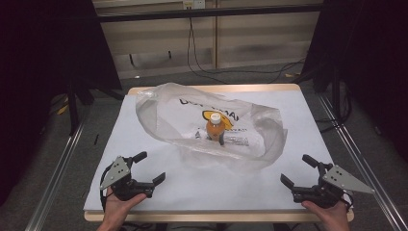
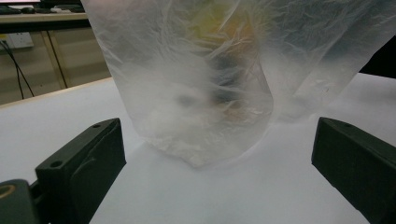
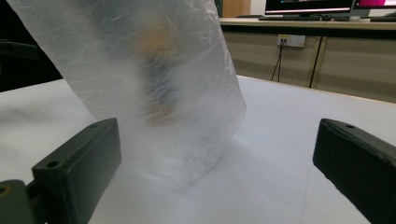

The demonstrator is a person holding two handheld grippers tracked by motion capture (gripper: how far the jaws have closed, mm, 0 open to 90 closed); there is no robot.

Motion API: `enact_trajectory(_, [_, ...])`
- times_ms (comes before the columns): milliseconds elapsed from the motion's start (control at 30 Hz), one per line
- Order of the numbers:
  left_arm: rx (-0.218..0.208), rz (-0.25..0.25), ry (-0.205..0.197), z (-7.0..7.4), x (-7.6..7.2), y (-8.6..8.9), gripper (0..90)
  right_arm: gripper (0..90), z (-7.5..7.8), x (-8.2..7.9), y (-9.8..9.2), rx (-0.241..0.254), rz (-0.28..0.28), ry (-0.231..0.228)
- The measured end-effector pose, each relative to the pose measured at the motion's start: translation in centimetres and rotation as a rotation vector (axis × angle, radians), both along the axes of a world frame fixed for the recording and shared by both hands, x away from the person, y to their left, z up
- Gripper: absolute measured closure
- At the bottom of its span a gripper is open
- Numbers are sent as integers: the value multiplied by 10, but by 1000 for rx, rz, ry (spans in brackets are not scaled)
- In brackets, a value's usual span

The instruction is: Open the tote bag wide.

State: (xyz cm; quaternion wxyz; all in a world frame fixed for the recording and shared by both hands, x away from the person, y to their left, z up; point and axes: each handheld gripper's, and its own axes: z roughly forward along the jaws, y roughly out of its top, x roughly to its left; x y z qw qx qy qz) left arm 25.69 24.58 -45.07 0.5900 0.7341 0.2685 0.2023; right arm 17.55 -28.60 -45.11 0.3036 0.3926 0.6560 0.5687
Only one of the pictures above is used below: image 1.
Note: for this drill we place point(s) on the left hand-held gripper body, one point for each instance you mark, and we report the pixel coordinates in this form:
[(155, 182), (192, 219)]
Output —
[(117, 173)]

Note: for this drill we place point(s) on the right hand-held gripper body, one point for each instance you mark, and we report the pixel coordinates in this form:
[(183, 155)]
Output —
[(333, 184)]

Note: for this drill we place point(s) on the clear printed plastic bag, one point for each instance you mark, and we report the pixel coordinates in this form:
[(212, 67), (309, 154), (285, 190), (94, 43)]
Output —
[(170, 118)]

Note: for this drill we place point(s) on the orange juice bottle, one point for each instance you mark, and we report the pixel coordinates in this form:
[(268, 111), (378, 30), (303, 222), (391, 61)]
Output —
[(215, 130)]

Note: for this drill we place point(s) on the person's right hand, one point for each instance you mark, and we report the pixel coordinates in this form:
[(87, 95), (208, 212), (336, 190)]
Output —
[(333, 215)]

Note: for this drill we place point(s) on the person's left hand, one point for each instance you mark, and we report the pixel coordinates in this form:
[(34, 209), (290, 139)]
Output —
[(117, 208)]

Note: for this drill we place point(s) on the small black floor stick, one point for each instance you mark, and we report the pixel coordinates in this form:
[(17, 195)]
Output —
[(96, 139)]

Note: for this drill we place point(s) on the white table sheet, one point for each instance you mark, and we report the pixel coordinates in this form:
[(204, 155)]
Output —
[(198, 189)]

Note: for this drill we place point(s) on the black stand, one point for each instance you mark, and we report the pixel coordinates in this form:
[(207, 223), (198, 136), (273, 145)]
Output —
[(73, 109), (336, 96)]

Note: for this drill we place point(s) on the black curtain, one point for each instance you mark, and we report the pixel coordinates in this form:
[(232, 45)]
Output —
[(372, 48), (38, 64)]

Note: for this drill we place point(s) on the black horizontal bar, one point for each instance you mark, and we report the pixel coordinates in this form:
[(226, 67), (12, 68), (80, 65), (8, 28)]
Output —
[(208, 12)]

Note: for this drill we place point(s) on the metal floor rail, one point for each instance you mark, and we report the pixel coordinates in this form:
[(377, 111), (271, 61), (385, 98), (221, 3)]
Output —
[(56, 179), (362, 160)]

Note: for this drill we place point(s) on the white wall socket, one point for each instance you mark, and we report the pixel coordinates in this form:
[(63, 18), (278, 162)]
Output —
[(194, 4)]

